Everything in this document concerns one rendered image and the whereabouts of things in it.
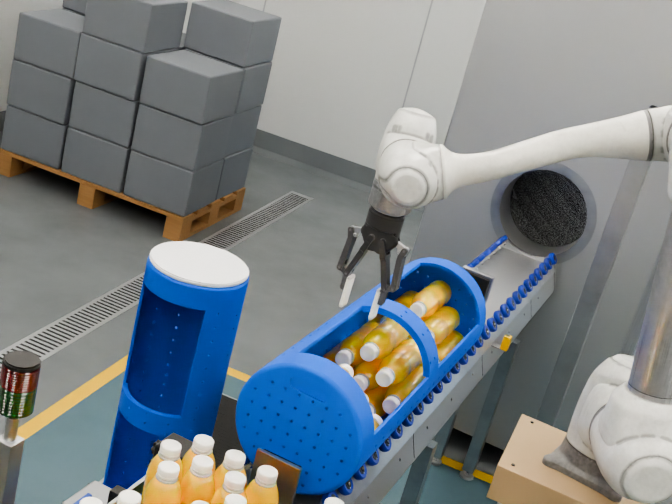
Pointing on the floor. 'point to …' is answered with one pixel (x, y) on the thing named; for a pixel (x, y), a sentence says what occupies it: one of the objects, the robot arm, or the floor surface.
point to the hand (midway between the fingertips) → (361, 299)
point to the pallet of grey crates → (141, 103)
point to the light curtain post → (593, 289)
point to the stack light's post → (11, 451)
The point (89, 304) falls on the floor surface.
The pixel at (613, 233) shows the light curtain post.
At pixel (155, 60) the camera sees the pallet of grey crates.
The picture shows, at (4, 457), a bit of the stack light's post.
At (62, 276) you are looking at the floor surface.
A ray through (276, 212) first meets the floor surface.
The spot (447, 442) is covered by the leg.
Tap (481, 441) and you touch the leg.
